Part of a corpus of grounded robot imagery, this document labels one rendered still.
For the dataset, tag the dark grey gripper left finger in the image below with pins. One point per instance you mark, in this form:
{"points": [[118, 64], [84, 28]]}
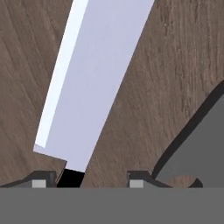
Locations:
{"points": [[43, 176]]}

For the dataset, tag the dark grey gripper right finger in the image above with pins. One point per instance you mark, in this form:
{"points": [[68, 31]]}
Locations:
{"points": [[140, 177]]}

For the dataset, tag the dark grey pan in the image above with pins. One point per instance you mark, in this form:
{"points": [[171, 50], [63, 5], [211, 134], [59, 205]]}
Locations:
{"points": [[201, 151]]}

